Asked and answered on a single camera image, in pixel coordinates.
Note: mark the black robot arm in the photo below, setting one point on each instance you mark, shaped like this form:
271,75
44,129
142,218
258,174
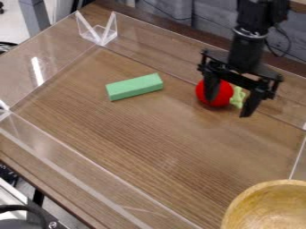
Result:
239,66

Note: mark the black metal base device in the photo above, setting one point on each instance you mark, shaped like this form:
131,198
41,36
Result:
15,223

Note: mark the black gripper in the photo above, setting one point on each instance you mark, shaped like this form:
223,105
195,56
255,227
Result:
260,80

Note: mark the green rectangular block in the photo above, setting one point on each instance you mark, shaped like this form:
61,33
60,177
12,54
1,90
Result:
134,87

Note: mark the clear acrylic corner bracket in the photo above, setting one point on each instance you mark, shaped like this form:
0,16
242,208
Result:
97,34

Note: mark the grey table leg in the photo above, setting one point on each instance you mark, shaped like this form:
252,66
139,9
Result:
35,15

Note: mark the red plush fruit green stem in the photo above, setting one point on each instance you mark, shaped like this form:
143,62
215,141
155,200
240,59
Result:
228,96

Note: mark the wooden bowl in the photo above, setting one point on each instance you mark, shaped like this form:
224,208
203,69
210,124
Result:
270,205

